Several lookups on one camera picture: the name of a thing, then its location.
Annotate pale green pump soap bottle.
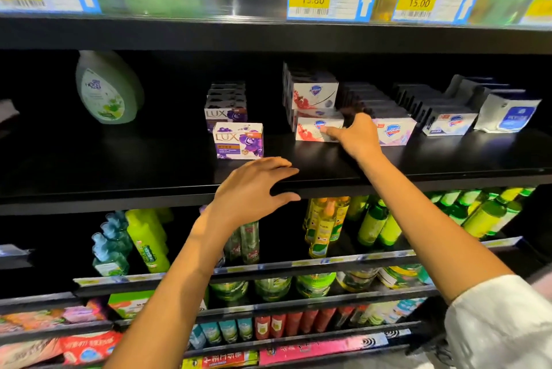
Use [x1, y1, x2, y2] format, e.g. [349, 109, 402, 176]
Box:
[75, 50, 145, 126]

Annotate green lidded wipe tub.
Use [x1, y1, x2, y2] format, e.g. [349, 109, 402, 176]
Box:
[209, 280, 250, 303]
[296, 272, 338, 298]
[254, 276, 293, 301]

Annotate row of white upright packs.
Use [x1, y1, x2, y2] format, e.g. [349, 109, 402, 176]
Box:
[444, 73, 543, 134]

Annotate purple white soap box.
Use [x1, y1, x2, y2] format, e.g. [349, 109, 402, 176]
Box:
[213, 123, 265, 161]

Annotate black store shelf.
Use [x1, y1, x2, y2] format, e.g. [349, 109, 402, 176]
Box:
[0, 15, 552, 369]
[0, 244, 113, 369]

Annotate green white box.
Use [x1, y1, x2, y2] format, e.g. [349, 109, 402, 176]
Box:
[108, 289, 156, 321]

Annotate person's left forearm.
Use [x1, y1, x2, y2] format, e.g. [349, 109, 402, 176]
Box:
[103, 216, 232, 369]

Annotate row of white pink soap boxes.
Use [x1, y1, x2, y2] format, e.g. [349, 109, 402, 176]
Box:
[340, 81, 417, 147]

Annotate row of purple soap boxes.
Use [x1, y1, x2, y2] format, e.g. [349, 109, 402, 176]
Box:
[204, 81, 248, 131]

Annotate row of white blue soap boxes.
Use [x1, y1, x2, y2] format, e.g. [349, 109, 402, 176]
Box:
[392, 81, 478, 138]

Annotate red snack packet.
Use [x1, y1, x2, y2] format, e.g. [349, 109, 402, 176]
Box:
[59, 330, 124, 366]

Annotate row of white red soap boxes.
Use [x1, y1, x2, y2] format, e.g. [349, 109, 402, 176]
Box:
[283, 62, 342, 122]

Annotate long pink packet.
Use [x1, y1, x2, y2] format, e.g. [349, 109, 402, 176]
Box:
[259, 330, 389, 366]

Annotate person's right forearm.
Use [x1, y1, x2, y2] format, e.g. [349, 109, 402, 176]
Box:
[358, 153, 516, 305]

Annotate yellow red packets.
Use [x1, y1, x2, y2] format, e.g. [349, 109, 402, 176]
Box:
[181, 349, 260, 369]

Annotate person's right hand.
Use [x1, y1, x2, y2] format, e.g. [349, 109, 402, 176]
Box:
[323, 112, 385, 167]

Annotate person's left hand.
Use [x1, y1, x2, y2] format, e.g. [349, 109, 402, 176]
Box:
[207, 157, 301, 234]

